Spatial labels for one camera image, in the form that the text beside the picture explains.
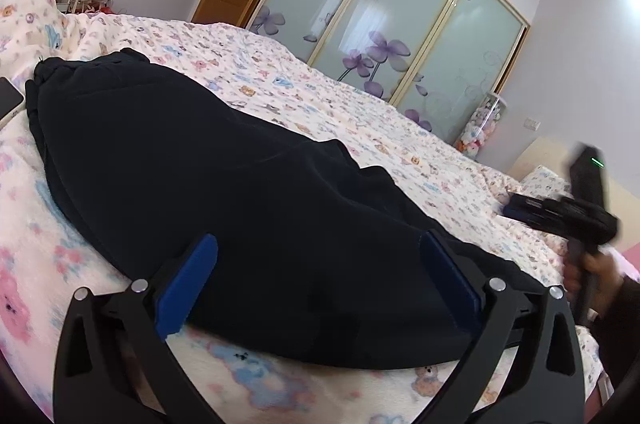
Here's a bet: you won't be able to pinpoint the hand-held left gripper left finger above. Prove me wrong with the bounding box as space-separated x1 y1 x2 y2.
52 234 222 424

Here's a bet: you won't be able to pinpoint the clear cylinder of plush toys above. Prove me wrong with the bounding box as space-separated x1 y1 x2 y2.
456 92 508 162

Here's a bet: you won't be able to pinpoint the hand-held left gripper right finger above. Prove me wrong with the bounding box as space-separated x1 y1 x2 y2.
418 230 587 424

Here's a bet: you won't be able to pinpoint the bear printed pillow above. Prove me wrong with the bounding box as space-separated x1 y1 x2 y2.
520 164 576 205

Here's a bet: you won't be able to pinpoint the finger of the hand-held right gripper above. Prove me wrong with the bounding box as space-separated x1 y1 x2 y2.
501 195 548 227

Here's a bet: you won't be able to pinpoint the black pants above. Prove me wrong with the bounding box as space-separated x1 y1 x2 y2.
25 48 551 370

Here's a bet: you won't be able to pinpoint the smartphone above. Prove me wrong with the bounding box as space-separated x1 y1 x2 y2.
0 76 25 129

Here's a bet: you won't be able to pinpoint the bear printed blanket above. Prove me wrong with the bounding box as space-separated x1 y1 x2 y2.
0 0 616 424

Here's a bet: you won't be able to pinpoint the person's right hand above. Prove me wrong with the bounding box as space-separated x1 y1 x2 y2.
564 249 623 320

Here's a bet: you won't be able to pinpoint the person's right forearm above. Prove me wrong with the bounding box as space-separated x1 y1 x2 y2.
590 276 640 405

